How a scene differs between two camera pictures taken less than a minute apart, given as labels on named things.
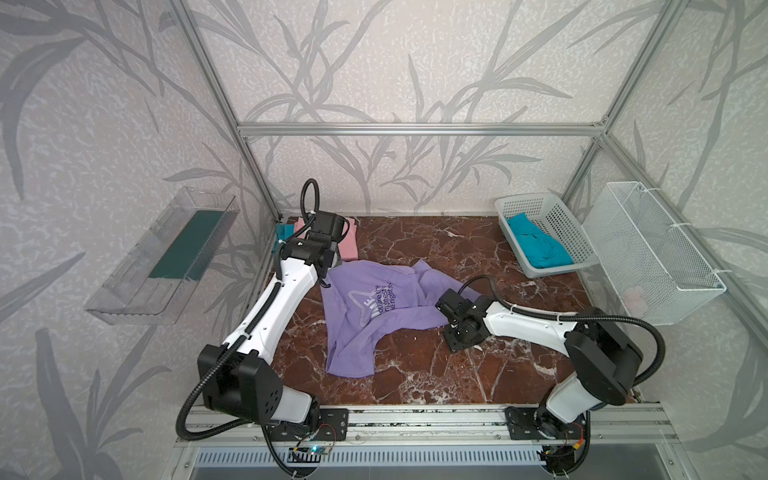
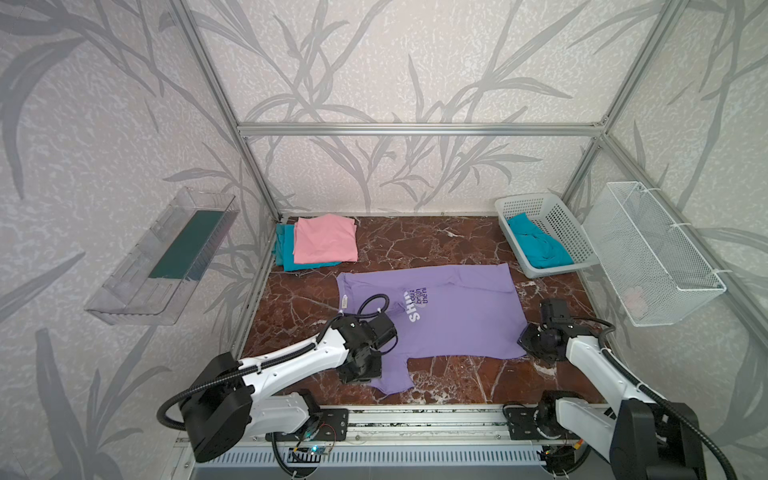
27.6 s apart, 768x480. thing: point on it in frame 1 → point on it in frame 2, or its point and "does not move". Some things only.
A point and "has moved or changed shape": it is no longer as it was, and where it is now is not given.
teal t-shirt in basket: [541, 249] does not move
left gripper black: [327, 258] → [358, 369]
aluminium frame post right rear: [668, 19] does not move
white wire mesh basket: [653, 272] does not move
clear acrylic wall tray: [152, 284] does not move
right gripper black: [458, 330] → [531, 342]
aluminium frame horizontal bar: [542, 129] does not move
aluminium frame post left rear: [221, 89] does not move
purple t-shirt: [361, 298] has moved or changed shape
